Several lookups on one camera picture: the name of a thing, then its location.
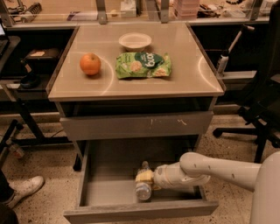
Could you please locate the black desk stand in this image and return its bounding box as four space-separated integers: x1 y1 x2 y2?
0 73 73 160

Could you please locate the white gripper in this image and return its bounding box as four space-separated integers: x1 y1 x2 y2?
136 163 186 191

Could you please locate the white bowl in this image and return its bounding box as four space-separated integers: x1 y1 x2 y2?
119 32 151 52

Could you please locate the black office chair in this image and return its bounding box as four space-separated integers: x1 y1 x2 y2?
213 0 280 163

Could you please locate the open middle drawer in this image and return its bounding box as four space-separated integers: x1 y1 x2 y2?
64 137 219 224

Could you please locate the white sneaker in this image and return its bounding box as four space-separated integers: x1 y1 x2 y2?
4 176 45 208

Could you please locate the grey drawer cabinet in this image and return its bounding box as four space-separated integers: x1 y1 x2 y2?
45 22 227 172

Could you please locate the clear plastic water bottle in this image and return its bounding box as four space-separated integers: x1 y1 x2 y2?
135 161 152 201

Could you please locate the orange apple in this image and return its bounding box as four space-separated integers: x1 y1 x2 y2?
80 52 102 75

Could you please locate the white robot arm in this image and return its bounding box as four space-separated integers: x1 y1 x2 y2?
136 152 280 224

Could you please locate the black box with label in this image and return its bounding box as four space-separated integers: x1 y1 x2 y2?
25 48 61 69

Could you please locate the green snack bag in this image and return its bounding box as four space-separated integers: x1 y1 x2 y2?
115 52 172 80

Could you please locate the closed top drawer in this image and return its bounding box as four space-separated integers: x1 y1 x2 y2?
60 111 214 141

